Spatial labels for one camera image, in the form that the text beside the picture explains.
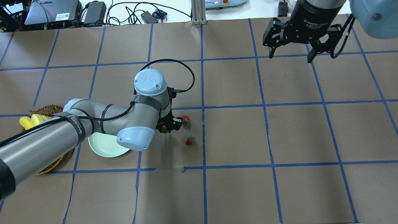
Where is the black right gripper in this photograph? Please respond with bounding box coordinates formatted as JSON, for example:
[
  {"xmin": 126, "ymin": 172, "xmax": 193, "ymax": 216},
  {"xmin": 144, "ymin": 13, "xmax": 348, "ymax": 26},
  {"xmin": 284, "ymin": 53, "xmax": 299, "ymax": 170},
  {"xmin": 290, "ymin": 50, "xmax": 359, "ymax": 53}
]
[{"xmin": 262, "ymin": 0, "xmax": 342, "ymax": 63}]

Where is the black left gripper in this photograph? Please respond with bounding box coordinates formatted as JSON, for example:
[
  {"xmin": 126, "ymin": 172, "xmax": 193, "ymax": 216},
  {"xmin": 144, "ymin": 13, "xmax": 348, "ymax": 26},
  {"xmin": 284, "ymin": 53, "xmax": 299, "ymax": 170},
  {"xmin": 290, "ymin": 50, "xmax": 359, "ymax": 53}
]
[{"xmin": 155, "ymin": 110, "xmax": 182, "ymax": 133}]

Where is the red strawberry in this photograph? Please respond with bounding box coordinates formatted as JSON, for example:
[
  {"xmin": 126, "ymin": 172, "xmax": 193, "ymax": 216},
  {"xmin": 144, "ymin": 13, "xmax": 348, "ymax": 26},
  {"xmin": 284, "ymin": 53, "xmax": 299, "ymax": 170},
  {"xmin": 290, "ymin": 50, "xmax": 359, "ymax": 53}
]
[
  {"xmin": 161, "ymin": 126, "xmax": 169, "ymax": 133},
  {"xmin": 185, "ymin": 136, "xmax": 196, "ymax": 146},
  {"xmin": 182, "ymin": 115, "xmax": 190, "ymax": 126}
]

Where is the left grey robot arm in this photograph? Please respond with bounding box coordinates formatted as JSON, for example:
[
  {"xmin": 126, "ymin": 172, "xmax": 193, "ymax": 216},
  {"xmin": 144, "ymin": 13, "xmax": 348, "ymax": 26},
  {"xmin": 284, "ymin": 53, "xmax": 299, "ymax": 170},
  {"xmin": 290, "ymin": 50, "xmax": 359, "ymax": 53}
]
[{"xmin": 0, "ymin": 68, "xmax": 182, "ymax": 201}]

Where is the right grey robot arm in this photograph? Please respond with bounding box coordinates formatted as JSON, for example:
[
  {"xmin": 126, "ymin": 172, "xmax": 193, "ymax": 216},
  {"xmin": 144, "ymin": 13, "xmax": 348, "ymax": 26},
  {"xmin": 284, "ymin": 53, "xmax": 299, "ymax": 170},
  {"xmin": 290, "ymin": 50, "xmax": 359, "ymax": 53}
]
[{"xmin": 262, "ymin": 0, "xmax": 397, "ymax": 63}]

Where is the pale green plate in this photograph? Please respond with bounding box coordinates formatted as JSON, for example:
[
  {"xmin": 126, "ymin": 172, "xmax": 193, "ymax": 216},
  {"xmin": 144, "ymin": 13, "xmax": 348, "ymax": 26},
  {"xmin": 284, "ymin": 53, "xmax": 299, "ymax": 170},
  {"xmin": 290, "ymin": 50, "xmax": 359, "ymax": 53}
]
[{"xmin": 88, "ymin": 133, "xmax": 129, "ymax": 158}]

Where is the black power adapter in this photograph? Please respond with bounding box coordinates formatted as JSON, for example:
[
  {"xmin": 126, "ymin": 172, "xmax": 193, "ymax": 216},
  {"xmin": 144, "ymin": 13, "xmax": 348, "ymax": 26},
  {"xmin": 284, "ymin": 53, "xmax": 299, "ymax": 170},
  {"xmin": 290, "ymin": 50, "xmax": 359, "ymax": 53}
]
[{"xmin": 141, "ymin": 11, "xmax": 158, "ymax": 24}]

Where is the brown wicker basket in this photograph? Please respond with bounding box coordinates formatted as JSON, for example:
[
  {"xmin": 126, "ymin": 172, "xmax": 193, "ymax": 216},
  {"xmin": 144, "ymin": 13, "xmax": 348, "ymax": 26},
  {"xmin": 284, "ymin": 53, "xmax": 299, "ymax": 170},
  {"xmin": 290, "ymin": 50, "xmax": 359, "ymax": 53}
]
[{"xmin": 22, "ymin": 104, "xmax": 75, "ymax": 176}]

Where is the yellow banana bunch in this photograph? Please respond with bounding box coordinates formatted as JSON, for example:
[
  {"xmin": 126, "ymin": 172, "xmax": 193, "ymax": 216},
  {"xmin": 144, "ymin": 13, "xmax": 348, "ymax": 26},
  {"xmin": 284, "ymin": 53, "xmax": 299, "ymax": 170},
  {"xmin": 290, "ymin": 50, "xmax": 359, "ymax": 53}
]
[{"xmin": 19, "ymin": 114, "xmax": 50, "ymax": 130}]

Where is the black laptop computer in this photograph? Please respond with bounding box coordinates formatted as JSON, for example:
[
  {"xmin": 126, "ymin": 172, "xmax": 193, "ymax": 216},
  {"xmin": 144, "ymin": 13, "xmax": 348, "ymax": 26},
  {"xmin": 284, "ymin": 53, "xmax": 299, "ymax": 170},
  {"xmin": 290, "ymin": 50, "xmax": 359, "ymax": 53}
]
[{"xmin": 24, "ymin": 0, "xmax": 81, "ymax": 26}]

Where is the aluminium frame post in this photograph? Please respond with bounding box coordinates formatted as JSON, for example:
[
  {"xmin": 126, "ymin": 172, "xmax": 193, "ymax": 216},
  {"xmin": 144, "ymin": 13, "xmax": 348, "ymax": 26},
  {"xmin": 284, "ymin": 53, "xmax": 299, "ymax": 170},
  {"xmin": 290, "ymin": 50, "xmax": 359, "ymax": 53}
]
[{"xmin": 191, "ymin": 0, "xmax": 207, "ymax": 25}]

